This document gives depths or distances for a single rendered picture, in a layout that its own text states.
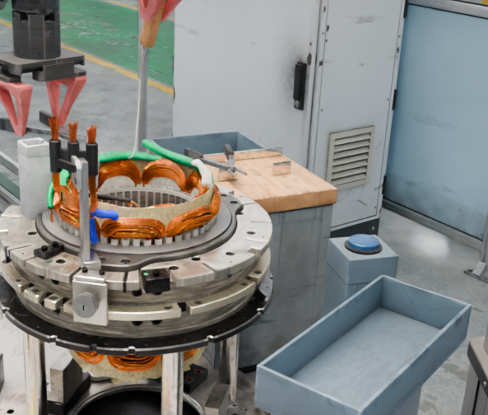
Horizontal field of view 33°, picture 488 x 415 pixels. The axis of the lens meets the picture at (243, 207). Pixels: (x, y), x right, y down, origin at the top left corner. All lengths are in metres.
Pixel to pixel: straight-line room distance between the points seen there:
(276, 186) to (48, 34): 0.39
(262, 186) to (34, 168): 0.36
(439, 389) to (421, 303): 1.81
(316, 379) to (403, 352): 0.11
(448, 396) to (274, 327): 1.52
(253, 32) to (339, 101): 0.47
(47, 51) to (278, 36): 2.33
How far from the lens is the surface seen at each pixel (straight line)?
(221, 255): 0.88
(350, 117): 3.37
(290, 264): 1.20
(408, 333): 0.91
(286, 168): 1.23
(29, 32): 1.03
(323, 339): 0.85
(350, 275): 1.05
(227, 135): 1.43
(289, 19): 3.25
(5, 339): 1.36
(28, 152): 0.95
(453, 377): 2.80
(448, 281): 3.43
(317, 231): 1.20
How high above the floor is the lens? 1.47
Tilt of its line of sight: 22 degrees down
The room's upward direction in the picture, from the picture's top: 3 degrees clockwise
